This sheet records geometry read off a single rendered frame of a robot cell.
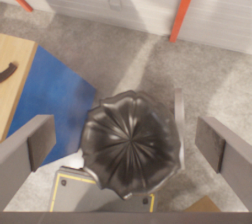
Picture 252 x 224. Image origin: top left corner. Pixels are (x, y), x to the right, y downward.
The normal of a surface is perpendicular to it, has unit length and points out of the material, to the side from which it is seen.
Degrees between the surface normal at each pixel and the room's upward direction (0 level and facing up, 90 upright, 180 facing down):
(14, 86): 0
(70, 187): 0
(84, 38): 0
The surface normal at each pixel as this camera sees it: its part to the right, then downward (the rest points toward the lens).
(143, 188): -0.40, -0.19
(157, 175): -0.50, -0.70
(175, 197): -0.10, -0.15
